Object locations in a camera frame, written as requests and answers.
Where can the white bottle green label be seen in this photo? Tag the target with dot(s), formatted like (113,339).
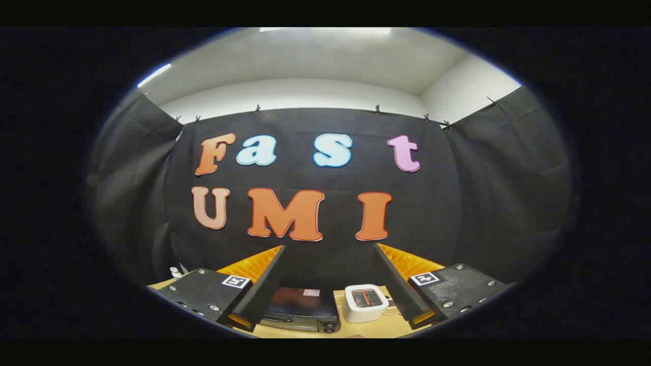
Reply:
(176,273)

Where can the wide ceiling light panel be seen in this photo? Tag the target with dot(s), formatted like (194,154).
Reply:
(325,30)

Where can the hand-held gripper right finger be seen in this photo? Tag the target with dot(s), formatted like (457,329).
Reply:
(399,290)

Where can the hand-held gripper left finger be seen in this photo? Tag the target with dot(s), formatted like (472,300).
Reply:
(264,290)

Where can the black toaster oven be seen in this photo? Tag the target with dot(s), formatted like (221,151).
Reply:
(300,307)

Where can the white toaster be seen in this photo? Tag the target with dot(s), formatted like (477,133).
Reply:
(363,311)

